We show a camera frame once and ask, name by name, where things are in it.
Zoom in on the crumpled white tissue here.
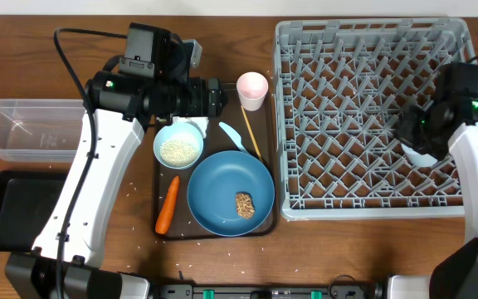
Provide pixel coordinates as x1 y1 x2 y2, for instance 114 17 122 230
173 116 209 139

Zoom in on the dark brown serving tray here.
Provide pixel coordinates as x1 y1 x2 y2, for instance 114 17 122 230
152 91 279 241

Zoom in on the light blue rice bowl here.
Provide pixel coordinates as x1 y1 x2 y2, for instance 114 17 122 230
154 123 204 169

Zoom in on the pink plastic cup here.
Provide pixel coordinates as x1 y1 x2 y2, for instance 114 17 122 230
237 72 269 111

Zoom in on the wooden chopstick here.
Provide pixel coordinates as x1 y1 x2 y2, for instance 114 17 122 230
241 106 263 162

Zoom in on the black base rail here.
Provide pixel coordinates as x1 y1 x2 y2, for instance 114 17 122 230
148 282 388 299

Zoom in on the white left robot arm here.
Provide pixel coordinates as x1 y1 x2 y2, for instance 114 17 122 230
5 71 227 298

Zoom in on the black tray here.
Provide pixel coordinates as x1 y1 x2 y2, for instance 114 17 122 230
0 170 67 252

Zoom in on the dark blue plate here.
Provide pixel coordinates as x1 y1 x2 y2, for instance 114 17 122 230
187 150 276 237

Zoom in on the light blue plastic knife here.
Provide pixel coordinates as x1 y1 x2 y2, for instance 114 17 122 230
219 122 248 154

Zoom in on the clear plastic bin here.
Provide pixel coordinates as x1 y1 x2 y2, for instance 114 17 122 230
0 99 85 163

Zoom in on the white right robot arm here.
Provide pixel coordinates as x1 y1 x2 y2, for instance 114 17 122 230
386 97 478 298

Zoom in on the brown food scrap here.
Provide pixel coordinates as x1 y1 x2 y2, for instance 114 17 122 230
235 193 255 219

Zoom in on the light blue plastic cup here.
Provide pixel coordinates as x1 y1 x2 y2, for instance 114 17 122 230
402 145 437 168

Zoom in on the orange carrot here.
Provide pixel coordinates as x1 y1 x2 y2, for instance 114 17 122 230
155 176 180 234

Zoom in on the grey dishwasher rack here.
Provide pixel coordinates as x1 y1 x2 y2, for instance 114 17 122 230
272 17 475 221

